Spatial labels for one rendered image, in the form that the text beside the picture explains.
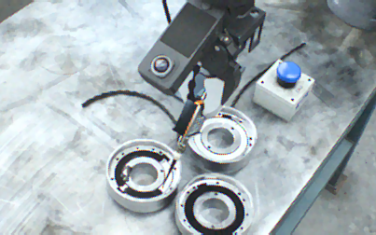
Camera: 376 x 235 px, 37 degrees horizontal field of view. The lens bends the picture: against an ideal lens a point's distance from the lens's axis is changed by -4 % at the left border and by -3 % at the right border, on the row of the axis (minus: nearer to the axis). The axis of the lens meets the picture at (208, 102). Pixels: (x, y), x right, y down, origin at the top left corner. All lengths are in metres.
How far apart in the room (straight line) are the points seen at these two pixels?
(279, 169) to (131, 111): 0.25
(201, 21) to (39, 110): 0.39
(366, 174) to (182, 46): 1.41
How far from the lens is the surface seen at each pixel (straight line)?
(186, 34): 0.61
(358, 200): 1.88
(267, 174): 0.86
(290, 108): 0.91
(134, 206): 0.78
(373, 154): 2.01
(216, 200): 0.80
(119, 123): 0.90
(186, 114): 0.73
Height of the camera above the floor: 1.50
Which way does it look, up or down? 49 degrees down
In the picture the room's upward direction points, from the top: 9 degrees clockwise
